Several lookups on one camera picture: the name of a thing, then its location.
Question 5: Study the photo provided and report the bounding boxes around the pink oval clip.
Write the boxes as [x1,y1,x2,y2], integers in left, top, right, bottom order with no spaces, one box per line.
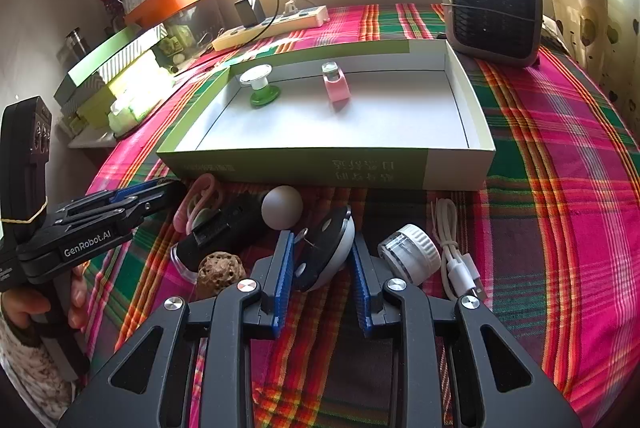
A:
[172,174,224,235]

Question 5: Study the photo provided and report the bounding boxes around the black rectangular device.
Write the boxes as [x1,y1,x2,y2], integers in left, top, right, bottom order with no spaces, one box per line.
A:
[169,192,270,284]

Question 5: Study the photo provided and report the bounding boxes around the large brown walnut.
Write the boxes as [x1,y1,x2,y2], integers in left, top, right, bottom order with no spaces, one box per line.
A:
[195,252,246,300]

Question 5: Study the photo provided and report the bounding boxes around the white USB cable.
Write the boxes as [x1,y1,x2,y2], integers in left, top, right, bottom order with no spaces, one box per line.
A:
[429,198,486,302]

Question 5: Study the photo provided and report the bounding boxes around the white ball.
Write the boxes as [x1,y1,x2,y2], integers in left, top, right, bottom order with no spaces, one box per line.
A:
[262,185,304,231]

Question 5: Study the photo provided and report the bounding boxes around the small white jar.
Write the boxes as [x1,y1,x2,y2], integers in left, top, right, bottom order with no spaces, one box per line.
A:
[378,224,442,286]

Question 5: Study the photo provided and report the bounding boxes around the green white spool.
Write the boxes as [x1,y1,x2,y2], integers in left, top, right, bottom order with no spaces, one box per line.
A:
[240,64,280,108]

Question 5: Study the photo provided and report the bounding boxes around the black oval disc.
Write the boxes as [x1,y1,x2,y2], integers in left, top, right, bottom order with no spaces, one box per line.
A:
[293,205,356,292]

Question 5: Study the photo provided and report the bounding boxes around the pink clip with white insert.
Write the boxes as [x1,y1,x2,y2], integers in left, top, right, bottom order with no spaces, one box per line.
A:
[321,61,350,104]

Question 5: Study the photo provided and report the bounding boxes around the person left hand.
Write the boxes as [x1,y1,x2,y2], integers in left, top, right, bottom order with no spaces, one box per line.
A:
[1,264,87,330]

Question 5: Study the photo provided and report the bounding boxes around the stacked green boxes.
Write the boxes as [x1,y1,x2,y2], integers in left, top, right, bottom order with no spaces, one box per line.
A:
[54,24,174,138]

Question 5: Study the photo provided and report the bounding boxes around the plaid bed blanket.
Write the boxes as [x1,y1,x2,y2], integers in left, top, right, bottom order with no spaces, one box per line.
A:
[85,3,639,427]

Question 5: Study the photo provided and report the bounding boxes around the white plug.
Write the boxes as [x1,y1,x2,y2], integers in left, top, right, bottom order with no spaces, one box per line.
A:
[283,0,317,16]

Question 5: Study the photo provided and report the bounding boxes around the white power strip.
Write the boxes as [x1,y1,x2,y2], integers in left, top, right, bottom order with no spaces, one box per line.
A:
[213,6,330,51]

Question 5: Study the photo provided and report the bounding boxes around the green white cardboard box tray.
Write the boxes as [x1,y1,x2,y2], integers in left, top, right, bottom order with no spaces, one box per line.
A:
[157,39,496,191]

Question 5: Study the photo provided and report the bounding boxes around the grey portable heater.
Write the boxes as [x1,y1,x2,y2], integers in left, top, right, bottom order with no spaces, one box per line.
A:
[442,0,542,67]

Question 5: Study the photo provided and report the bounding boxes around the heart pattern curtain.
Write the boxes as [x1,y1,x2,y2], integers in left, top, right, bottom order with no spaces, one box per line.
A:
[552,0,639,136]

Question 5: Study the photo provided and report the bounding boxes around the black camera box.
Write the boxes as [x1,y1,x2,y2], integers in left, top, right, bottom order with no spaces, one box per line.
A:
[1,96,52,254]

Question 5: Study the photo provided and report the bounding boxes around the black charger with cable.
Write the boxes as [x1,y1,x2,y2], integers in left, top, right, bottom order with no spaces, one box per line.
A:
[234,0,281,47]

